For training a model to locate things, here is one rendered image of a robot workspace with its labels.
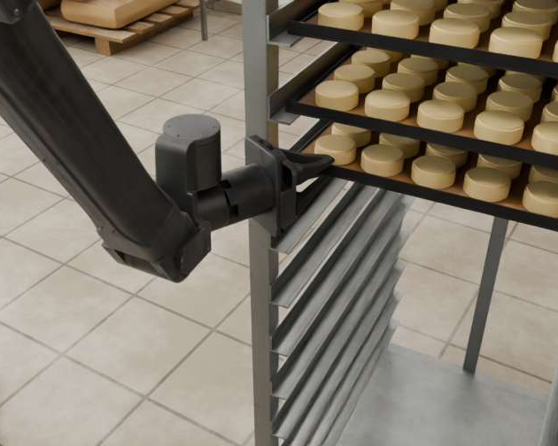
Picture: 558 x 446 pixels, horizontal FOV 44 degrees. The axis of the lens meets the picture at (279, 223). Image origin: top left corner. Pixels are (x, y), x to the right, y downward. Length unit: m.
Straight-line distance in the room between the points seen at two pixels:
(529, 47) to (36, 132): 0.46
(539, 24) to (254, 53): 0.30
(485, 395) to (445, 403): 0.10
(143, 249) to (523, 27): 0.44
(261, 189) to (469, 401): 1.06
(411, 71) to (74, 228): 1.83
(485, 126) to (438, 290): 1.49
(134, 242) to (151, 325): 1.47
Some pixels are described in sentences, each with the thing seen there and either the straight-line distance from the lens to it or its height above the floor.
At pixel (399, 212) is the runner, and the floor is 0.59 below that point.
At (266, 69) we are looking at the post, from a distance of 0.77.
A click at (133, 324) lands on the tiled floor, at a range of 2.09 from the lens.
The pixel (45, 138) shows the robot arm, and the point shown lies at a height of 1.16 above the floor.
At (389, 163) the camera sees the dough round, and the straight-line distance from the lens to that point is 0.81.
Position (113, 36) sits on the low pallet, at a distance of 4.01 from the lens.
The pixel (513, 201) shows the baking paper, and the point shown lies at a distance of 0.80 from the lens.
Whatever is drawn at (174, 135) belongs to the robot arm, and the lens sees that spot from 0.68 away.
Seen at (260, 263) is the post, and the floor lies 0.83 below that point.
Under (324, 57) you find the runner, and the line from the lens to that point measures 0.91.
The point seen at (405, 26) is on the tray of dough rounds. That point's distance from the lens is 0.75.
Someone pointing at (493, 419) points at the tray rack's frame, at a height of 0.15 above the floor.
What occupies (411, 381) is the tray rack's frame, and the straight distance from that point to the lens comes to 1.71.
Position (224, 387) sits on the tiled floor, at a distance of 1.88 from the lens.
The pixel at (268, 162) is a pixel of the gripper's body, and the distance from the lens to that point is 0.74.
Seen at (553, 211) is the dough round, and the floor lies 0.98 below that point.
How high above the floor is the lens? 1.38
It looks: 34 degrees down
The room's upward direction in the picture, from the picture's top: straight up
